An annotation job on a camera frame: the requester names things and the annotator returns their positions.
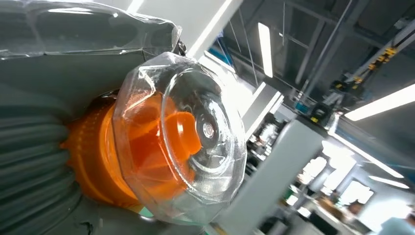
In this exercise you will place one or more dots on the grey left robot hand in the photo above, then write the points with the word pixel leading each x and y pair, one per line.
pixel 64 74

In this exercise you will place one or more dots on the white partition panel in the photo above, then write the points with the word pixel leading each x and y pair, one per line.
pixel 269 181

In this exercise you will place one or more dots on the person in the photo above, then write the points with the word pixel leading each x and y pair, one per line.
pixel 398 225

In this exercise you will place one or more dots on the orange bottle with clear cap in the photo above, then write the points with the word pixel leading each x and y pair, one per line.
pixel 155 146

